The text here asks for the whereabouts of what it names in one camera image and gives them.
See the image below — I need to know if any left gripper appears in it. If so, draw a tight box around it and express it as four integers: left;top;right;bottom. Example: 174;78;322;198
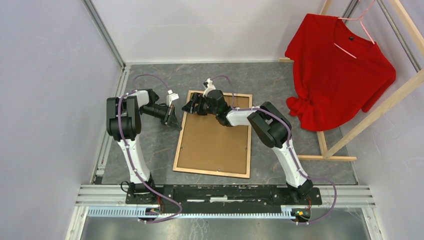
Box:
141;104;183;131

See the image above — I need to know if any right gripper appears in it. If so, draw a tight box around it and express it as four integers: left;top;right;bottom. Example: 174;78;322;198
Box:
182;92;218;116

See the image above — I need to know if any brown frame backing board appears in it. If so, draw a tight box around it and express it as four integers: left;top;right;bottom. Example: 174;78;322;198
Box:
176;93;250;176

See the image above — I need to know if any black wooden picture frame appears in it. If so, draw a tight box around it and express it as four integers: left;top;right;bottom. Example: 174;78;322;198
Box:
172;90;254;180

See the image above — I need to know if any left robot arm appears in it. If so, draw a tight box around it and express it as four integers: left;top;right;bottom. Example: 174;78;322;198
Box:
106;89;182;204

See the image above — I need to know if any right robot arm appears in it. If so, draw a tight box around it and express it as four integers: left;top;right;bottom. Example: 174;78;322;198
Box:
182;90;313;204

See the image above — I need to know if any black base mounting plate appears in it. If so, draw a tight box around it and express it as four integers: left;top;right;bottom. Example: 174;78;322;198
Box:
123;183;323;215

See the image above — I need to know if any wooden clothes rack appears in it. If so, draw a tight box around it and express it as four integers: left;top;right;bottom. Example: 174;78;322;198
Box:
297;0;424;162

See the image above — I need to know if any red t-shirt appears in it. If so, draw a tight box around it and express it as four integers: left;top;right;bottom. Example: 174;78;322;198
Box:
285;13;397;132

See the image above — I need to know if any pink clothes hanger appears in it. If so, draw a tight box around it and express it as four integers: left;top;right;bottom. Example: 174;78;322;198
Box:
333;0;379;60

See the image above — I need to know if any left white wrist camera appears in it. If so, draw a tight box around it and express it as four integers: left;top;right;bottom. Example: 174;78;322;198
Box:
166;89;179;107

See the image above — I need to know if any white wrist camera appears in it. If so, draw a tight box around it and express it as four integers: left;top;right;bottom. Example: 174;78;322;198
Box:
203;78;216;98
166;89;179;107

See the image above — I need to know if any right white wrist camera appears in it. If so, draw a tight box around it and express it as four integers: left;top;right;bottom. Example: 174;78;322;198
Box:
203;78;216;98

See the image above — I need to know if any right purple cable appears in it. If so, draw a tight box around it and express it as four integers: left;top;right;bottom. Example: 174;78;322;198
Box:
211;74;338;226

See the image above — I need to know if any white slotted cable duct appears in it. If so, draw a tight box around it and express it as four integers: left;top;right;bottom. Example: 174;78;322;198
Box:
87;206;295;220

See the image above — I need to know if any aluminium rail frame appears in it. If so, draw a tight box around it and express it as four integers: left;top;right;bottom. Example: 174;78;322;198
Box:
64;0;387;240

